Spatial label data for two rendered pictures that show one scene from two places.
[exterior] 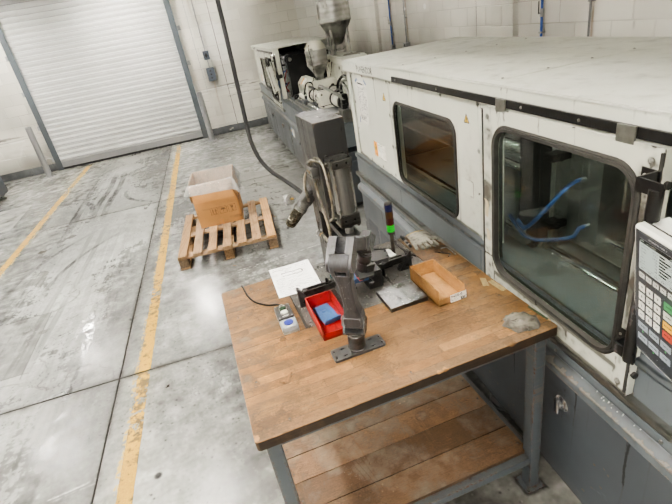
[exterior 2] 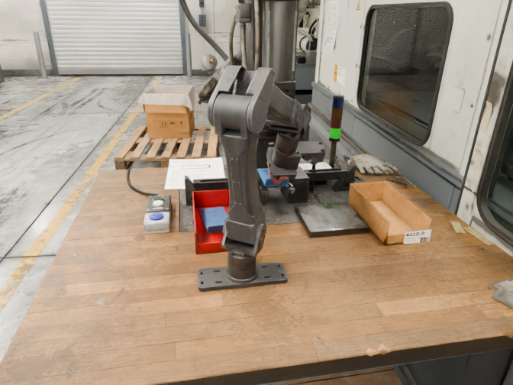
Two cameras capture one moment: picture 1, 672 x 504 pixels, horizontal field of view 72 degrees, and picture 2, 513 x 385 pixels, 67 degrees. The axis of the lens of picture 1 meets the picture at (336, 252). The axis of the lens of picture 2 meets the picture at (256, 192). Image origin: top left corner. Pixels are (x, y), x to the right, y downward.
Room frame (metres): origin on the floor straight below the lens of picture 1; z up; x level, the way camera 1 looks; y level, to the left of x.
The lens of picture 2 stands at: (0.64, -0.09, 1.44)
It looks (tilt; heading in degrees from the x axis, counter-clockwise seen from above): 25 degrees down; 4
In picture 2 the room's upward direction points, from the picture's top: 1 degrees clockwise
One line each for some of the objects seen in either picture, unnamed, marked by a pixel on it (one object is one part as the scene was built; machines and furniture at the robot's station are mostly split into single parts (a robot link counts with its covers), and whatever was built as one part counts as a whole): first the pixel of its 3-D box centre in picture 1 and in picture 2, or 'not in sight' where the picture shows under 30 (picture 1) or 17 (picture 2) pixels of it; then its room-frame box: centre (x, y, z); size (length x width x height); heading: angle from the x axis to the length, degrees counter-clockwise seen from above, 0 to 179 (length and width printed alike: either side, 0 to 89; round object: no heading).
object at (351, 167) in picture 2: (403, 260); (343, 177); (1.88, -0.31, 0.95); 0.06 x 0.03 x 0.09; 104
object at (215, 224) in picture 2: (326, 312); (215, 216); (1.61, 0.09, 0.92); 0.15 x 0.07 x 0.03; 21
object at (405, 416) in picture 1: (376, 385); (267, 339); (1.62, -0.07, 0.45); 1.12 x 0.99 x 0.90; 104
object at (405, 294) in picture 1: (401, 295); (330, 218); (1.64, -0.24, 0.91); 0.17 x 0.16 x 0.02; 104
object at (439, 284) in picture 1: (436, 281); (386, 211); (1.66, -0.40, 0.93); 0.25 x 0.13 x 0.08; 14
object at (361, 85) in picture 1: (362, 102); (331, 20); (3.44, -0.38, 1.41); 0.25 x 0.01 x 0.33; 11
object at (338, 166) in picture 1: (341, 191); (275, 44); (1.78, -0.07, 1.37); 0.11 x 0.09 x 0.30; 104
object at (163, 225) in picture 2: (290, 328); (157, 226); (1.57, 0.24, 0.90); 0.07 x 0.07 x 0.06; 14
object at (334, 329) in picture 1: (327, 314); (215, 218); (1.58, 0.08, 0.93); 0.25 x 0.12 x 0.06; 14
